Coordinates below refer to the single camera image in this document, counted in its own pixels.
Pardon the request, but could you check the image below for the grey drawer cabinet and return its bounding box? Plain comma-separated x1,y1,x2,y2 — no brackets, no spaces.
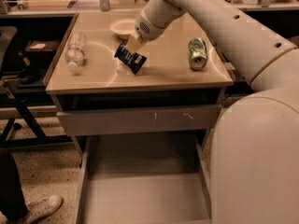
42,8,235,224

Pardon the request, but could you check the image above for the white sneaker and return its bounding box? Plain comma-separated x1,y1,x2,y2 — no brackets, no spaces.
20,195,64,224

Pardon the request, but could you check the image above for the top drawer front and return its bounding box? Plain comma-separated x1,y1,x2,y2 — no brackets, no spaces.
57,105,221,136

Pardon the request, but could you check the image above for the black chair frame left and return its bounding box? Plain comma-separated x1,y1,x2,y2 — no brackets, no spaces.
0,26,72,149

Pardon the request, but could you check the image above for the open middle drawer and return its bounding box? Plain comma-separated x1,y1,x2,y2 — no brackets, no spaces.
72,132,212,224

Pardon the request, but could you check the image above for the crushed green soda can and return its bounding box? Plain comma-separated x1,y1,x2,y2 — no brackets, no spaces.
188,38,207,70

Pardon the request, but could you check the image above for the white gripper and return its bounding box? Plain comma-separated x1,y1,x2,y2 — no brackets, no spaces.
126,10,164,53

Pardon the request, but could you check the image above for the dark trouser leg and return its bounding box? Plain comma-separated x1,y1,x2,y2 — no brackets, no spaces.
0,151,29,224

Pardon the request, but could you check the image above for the white paper bowl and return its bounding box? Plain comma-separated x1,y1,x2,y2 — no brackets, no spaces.
110,19,135,40

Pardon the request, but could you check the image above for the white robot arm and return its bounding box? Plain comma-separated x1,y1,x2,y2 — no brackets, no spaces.
128,0,299,224

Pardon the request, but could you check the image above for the blue rxbar blueberry wrapper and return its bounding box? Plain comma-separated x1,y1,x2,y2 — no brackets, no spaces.
114,42,147,75

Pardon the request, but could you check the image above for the clear plastic water bottle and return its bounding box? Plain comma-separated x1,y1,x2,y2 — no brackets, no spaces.
64,32,87,74

